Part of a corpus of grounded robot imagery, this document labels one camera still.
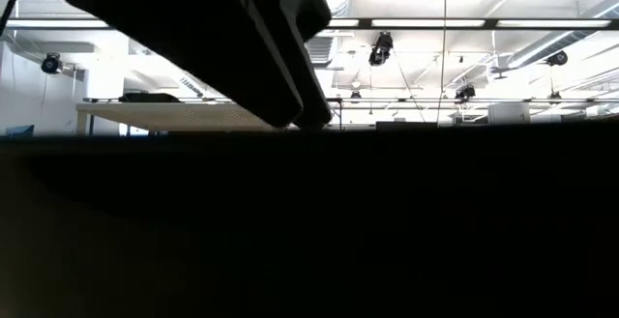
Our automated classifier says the black horizontal rail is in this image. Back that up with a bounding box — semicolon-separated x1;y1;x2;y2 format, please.
81;96;619;105

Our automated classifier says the black ceiling light rail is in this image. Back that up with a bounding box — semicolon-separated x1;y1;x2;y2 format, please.
0;16;619;31

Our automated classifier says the thin hanging cable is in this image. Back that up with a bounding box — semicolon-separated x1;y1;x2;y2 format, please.
436;0;449;126

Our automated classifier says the silver slanted ceiling duct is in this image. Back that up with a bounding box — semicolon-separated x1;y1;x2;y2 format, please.
506;0;619;70

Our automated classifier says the black ceiling spotlight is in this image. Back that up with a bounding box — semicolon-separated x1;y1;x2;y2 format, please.
41;52;63;75
454;83;477;101
546;49;570;67
368;31;395;67

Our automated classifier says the white perforated shelf riser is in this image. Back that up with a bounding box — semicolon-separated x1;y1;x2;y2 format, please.
75;102;276;138

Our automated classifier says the white round column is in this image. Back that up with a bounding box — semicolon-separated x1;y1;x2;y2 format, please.
486;102;532;126

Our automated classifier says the black monitor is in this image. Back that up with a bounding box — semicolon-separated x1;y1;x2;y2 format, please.
375;121;439;131

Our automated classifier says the silver ventilation duct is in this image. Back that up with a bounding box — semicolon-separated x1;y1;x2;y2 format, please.
313;30;348;68

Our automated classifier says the blue wall screen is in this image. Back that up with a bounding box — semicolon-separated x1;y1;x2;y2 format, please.
4;124;35;138

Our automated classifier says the black wavy square plate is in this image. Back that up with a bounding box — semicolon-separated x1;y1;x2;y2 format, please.
120;92;183;104
0;123;619;318

